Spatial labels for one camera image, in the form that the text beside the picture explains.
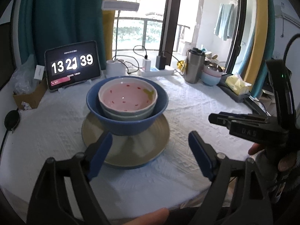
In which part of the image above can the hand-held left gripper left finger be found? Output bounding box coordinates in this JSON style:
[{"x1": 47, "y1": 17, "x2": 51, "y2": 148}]
[{"x1": 27, "y1": 132, "x2": 113, "y2": 225}]

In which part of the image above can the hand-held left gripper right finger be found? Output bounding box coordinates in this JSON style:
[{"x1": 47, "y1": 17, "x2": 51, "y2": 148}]
[{"x1": 187, "y1": 131, "x2": 273, "y2": 225}]

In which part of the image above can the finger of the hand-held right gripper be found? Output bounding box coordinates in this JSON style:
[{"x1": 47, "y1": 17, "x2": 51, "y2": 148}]
[
  {"x1": 219, "y1": 112, "x2": 270, "y2": 123},
  {"x1": 208, "y1": 113, "x2": 235, "y2": 128}
]

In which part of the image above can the light blue plate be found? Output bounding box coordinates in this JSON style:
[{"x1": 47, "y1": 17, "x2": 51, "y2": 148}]
[{"x1": 103, "y1": 156, "x2": 162, "y2": 169}]

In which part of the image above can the cream ridged plate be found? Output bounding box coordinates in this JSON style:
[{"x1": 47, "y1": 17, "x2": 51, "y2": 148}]
[{"x1": 81, "y1": 111, "x2": 170, "y2": 167}]

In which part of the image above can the dark blue bowl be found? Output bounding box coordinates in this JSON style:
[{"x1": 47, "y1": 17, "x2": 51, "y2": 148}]
[{"x1": 86, "y1": 76, "x2": 169, "y2": 136}]

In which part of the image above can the pale green bowl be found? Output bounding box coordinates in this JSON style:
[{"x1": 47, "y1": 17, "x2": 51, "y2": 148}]
[{"x1": 101, "y1": 101, "x2": 157, "y2": 122}]

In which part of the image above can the pink red-speckled bowl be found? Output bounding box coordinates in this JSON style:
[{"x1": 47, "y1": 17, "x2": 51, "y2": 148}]
[{"x1": 98, "y1": 77, "x2": 158, "y2": 113}]

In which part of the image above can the person's right hand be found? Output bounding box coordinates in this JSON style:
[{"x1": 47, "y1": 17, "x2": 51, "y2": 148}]
[{"x1": 248, "y1": 143, "x2": 297, "y2": 172}]

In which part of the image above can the person's left hand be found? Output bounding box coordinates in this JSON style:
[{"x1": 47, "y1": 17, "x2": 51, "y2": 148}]
[{"x1": 110, "y1": 207, "x2": 170, "y2": 225}]

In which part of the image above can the black flat tablet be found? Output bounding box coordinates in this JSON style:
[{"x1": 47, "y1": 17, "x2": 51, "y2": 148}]
[{"x1": 244, "y1": 96, "x2": 272, "y2": 118}]

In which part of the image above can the white textured tablecloth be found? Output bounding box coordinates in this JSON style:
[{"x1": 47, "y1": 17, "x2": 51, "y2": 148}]
[{"x1": 0, "y1": 71, "x2": 265, "y2": 221}]

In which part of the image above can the stainless steel bowl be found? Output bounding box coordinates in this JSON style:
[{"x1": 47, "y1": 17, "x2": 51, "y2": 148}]
[{"x1": 203, "y1": 60, "x2": 227, "y2": 73}]

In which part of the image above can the stainless steel tumbler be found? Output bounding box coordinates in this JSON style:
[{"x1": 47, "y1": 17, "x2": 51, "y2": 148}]
[{"x1": 184, "y1": 47, "x2": 205, "y2": 84}]

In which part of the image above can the white power strip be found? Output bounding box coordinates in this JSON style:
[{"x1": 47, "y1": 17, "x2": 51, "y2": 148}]
[{"x1": 138, "y1": 66, "x2": 175, "y2": 77}]

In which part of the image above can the clear tablet stand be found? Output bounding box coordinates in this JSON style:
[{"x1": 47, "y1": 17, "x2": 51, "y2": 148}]
[{"x1": 57, "y1": 80, "x2": 93, "y2": 93}]

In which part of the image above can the black charger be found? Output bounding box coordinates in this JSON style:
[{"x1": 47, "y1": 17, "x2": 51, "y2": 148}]
[{"x1": 156, "y1": 55, "x2": 167, "y2": 70}]

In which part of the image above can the white lamp base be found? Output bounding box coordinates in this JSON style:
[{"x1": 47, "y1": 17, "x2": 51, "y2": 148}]
[{"x1": 101, "y1": 0, "x2": 140, "y2": 78}]

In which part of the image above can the cardboard box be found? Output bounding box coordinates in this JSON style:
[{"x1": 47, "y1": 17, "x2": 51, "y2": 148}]
[{"x1": 13, "y1": 77, "x2": 48, "y2": 109}]

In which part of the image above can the yellow curtain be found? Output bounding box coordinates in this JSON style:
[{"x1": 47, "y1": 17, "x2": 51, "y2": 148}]
[
  {"x1": 242, "y1": 0, "x2": 270, "y2": 92},
  {"x1": 102, "y1": 0, "x2": 121, "y2": 61}
]

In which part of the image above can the white charger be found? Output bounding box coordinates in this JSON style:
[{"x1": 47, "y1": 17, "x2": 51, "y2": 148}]
[{"x1": 142, "y1": 57, "x2": 152, "y2": 72}]

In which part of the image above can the tablet showing clock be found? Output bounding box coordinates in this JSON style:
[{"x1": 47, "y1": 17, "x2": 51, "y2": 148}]
[{"x1": 44, "y1": 40, "x2": 102, "y2": 92}]

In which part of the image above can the black round device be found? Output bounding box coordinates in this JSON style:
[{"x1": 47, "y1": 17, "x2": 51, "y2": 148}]
[{"x1": 4, "y1": 110, "x2": 21, "y2": 132}]

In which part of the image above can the hanging light blue towel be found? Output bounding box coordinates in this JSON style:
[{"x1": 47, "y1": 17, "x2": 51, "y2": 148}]
[{"x1": 213, "y1": 3, "x2": 235, "y2": 41}]

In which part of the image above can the small white box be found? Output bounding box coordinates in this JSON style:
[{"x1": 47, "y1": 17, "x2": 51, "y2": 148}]
[{"x1": 33, "y1": 66, "x2": 45, "y2": 80}]

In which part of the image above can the clear plastic bag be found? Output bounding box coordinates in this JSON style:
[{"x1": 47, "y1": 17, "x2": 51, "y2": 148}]
[{"x1": 12, "y1": 55, "x2": 46, "y2": 94}]

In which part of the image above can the black balcony railing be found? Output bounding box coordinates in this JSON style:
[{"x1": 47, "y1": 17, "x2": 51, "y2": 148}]
[{"x1": 114, "y1": 16, "x2": 164, "y2": 52}]

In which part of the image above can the black charger cable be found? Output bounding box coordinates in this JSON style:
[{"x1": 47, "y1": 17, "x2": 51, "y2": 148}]
[
  {"x1": 133, "y1": 45, "x2": 149, "y2": 59},
  {"x1": 162, "y1": 50, "x2": 185, "y2": 68}
]

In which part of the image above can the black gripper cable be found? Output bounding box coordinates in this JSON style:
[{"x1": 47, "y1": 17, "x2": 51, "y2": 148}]
[{"x1": 282, "y1": 34, "x2": 300, "y2": 62}]

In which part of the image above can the black lamp cable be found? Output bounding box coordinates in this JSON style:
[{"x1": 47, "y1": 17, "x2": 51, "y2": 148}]
[{"x1": 112, "y1": 56, "x2": 141, "y2": 74}]

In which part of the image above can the white wall air conditioner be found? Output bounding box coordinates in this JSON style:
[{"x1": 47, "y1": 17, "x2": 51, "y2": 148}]
[{"x1": 274, "y1": 2, "x2": 300, "y2": 26}]

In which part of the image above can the dark brown door frame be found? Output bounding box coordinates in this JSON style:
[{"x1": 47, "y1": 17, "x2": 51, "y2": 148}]
[{"x1": 159, "y1": 0, "x2": 200, "y2": 57}]

